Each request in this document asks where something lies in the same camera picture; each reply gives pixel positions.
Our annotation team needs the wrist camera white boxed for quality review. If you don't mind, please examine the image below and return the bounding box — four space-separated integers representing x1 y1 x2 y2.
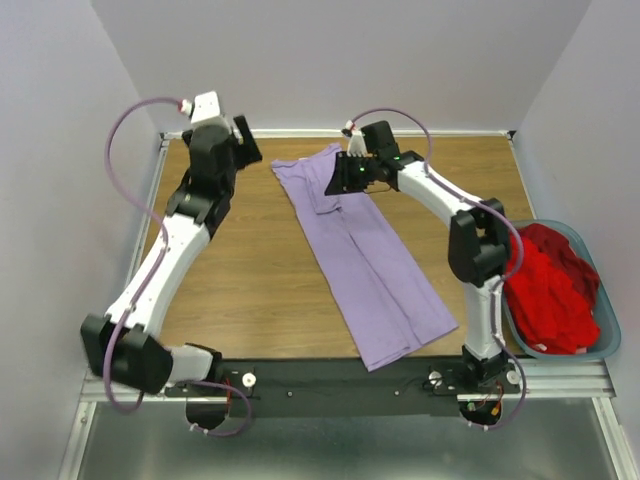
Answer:
342 121 368 156
179 91 227 127

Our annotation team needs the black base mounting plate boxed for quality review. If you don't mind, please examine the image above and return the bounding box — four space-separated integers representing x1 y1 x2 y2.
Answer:
164 357 520 428

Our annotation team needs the teal plastic basket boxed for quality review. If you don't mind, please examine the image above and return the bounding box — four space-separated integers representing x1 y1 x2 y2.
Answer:
502 219 621 363

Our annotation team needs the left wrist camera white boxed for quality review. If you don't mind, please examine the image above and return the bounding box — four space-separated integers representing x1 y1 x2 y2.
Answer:
179 91 227 127

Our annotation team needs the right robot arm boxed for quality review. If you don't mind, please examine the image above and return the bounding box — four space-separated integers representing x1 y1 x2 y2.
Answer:
325 118 527 393

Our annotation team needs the purple t shirt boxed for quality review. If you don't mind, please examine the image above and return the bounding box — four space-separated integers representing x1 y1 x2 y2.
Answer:
271 144 458 371

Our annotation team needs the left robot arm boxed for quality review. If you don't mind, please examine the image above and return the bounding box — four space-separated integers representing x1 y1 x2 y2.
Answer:
81 115 262 395

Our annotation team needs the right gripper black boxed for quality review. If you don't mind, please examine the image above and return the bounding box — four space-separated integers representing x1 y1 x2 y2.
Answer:
322 151 377 196

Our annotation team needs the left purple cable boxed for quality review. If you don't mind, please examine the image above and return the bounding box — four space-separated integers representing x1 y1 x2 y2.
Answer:
102 97 254 437

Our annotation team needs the dark red t shirt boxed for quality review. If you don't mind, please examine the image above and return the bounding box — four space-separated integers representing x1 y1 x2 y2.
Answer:
546 230 600 310

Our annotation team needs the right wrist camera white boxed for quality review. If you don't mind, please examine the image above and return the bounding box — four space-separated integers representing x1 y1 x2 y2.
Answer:
342 121 368 156

